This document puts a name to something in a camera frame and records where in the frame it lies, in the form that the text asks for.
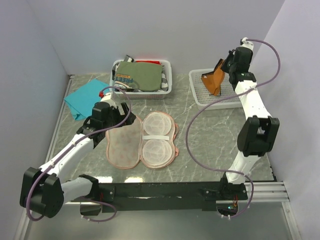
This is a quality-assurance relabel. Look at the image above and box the red garment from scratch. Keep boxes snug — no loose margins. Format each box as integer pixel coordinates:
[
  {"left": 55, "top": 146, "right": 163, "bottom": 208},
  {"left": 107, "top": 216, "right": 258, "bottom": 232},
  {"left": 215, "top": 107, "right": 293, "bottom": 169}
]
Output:
[{"left": 135, "top": 60, "right": 162, "bottom": 65}]

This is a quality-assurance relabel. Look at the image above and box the white clothes basket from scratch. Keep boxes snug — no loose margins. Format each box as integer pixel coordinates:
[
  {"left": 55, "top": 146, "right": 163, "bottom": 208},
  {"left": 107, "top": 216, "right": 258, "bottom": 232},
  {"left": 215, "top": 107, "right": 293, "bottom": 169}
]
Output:
[{"left": 109, "top": 58, "right": 173, "bottom": 100}]

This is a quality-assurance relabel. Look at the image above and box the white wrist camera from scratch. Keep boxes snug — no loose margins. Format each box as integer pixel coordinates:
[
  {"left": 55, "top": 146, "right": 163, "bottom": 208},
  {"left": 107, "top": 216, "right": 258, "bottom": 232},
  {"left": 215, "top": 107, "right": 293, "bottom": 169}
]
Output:
[
  {"left": 100, "top": 91, "right": 118, "bottom": 108},
  {"left": 240, "top": 37, "right": 254, "bottom": 51}
]

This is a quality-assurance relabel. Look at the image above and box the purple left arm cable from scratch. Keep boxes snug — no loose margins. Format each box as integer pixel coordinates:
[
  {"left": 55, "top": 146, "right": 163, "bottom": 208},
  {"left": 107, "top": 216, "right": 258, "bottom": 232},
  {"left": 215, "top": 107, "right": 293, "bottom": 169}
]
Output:
[{"left": 25, "top": 85, "right": 132, "bottom": 223}]

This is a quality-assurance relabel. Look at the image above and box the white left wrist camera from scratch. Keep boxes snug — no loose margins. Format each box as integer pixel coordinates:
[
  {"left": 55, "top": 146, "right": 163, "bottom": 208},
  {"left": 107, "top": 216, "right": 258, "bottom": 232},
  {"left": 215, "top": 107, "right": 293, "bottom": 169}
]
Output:
[{"left": 100, "top": 91, "right": 118, "bottom": 108}]

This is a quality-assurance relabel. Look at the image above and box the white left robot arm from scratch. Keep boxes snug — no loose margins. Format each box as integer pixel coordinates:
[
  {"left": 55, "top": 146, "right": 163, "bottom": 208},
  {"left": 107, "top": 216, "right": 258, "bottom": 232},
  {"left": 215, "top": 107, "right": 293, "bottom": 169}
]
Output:
[{"left": 19, "top": 101, "right": 136, "bottom": 222}]

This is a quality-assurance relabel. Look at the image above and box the orange bra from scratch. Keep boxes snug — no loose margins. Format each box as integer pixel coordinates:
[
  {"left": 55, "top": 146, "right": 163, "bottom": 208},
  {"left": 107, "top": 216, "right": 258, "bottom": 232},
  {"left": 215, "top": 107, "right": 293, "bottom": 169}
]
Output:
[{"left": 201, "top": 58, "right": 225, "bottom": 96}]

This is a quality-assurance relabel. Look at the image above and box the green printed t-shirt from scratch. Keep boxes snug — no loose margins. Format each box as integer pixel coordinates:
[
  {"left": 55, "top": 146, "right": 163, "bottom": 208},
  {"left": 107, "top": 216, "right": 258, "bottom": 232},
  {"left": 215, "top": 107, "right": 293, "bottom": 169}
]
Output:
[{"left": 114, "top": 61, "right": 162, "bottom": 92}]

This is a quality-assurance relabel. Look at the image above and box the floral pink bra laundry bag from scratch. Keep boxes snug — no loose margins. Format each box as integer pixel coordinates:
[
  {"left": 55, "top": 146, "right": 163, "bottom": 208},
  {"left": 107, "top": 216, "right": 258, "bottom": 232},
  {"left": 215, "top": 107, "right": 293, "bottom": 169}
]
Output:
[{"left": 105, "top": 111, "right": 179, "bottom": 170}]

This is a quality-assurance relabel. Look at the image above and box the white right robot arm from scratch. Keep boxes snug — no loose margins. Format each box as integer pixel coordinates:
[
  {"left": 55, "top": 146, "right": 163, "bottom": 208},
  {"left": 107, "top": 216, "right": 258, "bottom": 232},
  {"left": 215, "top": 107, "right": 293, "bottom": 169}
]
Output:
[{"left": 219, "top": 46, "right": 280, "bottom": 200}]

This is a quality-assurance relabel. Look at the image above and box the aluminium rail frame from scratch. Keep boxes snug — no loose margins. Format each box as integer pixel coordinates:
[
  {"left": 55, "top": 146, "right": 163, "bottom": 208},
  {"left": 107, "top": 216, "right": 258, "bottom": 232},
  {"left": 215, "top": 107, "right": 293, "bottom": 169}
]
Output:
[{"left": 20, "top": 74, "right": 300, "bottom": 240}]

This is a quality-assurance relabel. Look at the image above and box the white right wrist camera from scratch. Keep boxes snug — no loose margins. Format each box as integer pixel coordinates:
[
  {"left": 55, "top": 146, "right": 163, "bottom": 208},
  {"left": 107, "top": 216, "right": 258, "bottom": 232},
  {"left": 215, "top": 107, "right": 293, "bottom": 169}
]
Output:
[{"left": 240, "top": 37, "right": 254, "bottom": 51}]

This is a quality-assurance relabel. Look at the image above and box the black grey striped garment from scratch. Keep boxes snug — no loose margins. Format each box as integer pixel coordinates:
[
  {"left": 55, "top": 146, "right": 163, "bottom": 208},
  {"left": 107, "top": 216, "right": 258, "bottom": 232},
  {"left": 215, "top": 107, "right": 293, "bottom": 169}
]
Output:
[{"left": 111, "top": 55, "right": 168, "bottom": 92}]

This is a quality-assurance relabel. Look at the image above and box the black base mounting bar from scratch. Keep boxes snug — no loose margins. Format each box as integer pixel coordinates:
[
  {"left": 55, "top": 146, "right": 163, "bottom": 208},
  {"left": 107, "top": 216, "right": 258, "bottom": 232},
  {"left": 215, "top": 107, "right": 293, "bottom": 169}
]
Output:
[{"left": 93, "top": 181, "right": 248, "bottom": 211}]

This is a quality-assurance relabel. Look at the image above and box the teal folded cloth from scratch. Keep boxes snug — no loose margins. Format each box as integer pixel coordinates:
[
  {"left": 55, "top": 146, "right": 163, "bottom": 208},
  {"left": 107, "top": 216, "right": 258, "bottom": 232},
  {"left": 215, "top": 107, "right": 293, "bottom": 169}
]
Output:
[{"left": 64, "top": 79, "right": 109, "bottom": 121}]

